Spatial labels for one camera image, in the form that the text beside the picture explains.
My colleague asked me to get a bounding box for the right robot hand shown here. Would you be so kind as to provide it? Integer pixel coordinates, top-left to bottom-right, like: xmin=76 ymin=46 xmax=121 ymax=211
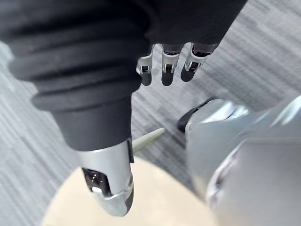
xmin=0 ymin=0 xmax=247 ymax=216

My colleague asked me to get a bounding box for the beige wooden chair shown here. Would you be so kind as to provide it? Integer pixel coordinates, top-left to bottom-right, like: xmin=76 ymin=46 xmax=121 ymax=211
xmin=41 ymin=128 xmax=212 ymax=226

